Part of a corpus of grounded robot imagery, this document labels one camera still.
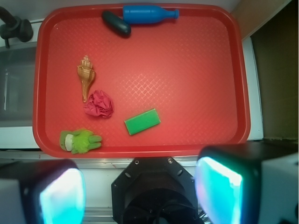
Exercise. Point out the stainless steel sink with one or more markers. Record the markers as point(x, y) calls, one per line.
point(17, 70)

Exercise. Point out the black octagonal mount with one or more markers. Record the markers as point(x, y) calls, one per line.
point(155, 191)

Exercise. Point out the dark green oblong object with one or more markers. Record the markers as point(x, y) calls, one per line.
point(116, 24)

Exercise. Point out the crumpled red paper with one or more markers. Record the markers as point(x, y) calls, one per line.
point(99, 104)

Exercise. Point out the blue plastic bottle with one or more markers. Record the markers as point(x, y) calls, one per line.
point(147, 14)

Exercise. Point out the red plastic tray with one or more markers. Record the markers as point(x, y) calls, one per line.
point(191, 70)

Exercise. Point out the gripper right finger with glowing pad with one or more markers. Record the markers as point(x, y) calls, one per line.
point(250, 183)

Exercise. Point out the green plush toy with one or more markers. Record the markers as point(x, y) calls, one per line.
point(79, 141)

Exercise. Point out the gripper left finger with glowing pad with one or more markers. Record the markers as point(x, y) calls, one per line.
point(42, 192)

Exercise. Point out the brown conch seashell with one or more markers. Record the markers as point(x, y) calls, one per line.
point(86, 75)

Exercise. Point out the green rectangular block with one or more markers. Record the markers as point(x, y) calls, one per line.
point(142, 122)

